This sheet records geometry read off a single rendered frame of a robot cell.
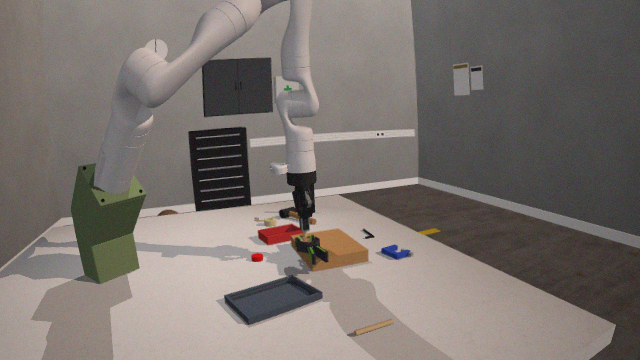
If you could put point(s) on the tan wooden rod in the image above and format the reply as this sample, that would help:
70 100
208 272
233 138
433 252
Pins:
373 327

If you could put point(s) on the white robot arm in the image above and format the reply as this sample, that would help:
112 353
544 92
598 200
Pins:
152 80

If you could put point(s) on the light wooden board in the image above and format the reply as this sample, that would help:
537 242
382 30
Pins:
342 250

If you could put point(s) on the wooden-handled black mallet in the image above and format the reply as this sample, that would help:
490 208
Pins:
292 212

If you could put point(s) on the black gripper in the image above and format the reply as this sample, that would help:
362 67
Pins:
302 196

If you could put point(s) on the black spring clamp with green grips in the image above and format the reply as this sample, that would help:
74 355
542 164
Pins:
313 249

